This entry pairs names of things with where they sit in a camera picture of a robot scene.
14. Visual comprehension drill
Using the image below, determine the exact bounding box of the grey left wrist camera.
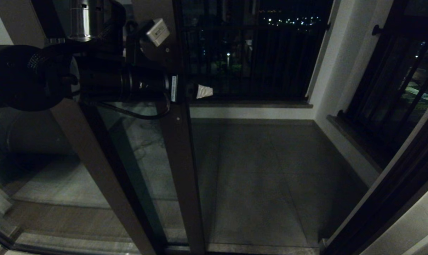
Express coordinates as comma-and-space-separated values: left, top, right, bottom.
146, 18, 171, 47

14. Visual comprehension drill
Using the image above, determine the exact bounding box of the brown-framed fixed glass panel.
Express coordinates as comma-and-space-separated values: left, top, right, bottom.
0, 0, 168, 255

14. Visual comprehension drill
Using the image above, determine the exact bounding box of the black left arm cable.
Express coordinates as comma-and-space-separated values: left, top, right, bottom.
93, 92, 172, 121

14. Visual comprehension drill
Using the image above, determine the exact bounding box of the brown stone window sill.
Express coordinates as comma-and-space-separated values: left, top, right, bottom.
326, 115, 382, 175

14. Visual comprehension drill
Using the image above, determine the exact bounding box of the brown-framed sliding glass door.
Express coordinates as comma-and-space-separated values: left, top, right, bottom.
55, 0, 206, 255

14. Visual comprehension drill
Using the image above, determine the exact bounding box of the dark brown door jamb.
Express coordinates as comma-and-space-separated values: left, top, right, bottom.
320, 96, 428, 255

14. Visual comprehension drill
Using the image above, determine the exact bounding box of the dark front-load washing machine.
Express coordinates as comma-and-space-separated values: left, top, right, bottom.
0, 108, 73, 160

